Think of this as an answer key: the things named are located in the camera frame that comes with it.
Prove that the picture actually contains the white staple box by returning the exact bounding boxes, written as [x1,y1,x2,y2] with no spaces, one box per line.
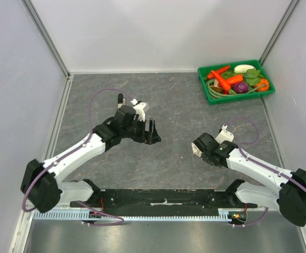
[191,143,202,157]

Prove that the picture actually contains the beige and black stapler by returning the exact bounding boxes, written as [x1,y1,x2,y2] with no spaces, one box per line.
[117,93,126,109]

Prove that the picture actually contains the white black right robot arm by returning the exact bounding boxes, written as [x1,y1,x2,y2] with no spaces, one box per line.
[191,130,306,227]

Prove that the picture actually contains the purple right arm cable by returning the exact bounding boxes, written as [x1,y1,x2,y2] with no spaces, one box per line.
[223,117,306,227]

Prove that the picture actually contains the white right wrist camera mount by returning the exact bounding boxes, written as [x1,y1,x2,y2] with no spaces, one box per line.
[215,124,234,144]

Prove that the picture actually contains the green toy long beans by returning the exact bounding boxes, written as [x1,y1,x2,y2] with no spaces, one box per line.
[206,80,257,99]

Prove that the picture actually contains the small orange toy pumpkin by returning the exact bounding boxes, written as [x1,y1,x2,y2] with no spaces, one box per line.
[254,79,270,92]

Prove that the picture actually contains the orange toy carrot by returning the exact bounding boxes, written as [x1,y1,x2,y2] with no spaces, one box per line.
[207,65,231,80]
[211,71,231,91]
[226,74,243,85]

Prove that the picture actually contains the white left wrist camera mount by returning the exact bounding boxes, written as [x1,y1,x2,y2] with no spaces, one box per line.
[130,99,149,122]

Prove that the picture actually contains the brown toy mushroom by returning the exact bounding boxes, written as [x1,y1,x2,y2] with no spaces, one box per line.
[212,79,224,93]

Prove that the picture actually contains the aluminium frame rail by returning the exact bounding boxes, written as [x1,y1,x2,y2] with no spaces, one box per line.
[21,0,71,79]

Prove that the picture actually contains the light blue slotted cable duct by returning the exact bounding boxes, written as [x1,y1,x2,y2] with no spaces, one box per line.
[33,209,234,221]

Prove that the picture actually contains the purple toy onion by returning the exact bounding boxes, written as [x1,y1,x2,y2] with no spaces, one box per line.
[233,82,249,94]

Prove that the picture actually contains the green plastic basket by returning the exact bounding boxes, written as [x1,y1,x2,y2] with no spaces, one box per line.
[198,60,275,105]

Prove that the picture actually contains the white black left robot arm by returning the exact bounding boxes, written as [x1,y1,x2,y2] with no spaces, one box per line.
[21,102,161,213]

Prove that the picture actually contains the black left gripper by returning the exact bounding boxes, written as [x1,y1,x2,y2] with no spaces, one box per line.
[122,116,161,145]

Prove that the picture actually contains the green toy leafy vegetable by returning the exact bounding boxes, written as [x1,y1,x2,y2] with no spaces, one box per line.
[243,69,265,87]

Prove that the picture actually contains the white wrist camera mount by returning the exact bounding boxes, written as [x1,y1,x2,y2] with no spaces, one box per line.
[215,124,234,144]
[130,99,149,122]

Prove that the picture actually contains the white toy radish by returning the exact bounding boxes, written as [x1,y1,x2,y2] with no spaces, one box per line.
[233,64,256,74]

